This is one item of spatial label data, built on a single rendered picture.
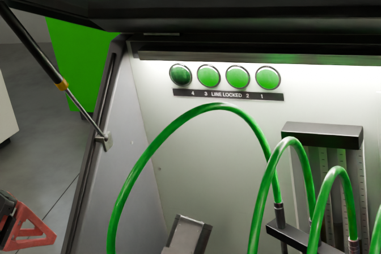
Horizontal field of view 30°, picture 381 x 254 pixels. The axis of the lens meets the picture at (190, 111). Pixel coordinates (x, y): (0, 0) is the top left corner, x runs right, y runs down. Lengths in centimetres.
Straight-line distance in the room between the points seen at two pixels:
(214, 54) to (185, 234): 42
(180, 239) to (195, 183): 52
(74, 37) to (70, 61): 17
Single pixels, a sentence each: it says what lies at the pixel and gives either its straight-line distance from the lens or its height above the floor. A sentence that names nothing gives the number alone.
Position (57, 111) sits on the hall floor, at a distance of 470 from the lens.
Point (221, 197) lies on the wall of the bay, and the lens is 152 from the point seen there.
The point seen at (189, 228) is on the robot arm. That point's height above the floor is 134.
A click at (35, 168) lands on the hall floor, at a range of 411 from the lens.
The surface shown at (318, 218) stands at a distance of 101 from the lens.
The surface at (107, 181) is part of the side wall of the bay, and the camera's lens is 139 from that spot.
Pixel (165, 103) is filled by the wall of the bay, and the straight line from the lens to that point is 144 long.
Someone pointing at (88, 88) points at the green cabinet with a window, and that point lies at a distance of 430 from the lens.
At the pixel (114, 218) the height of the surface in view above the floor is 134.
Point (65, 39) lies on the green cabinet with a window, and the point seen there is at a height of 56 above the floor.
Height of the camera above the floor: 194
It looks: 27 degrees down
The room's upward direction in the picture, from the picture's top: 10 degrees counter-clockwise
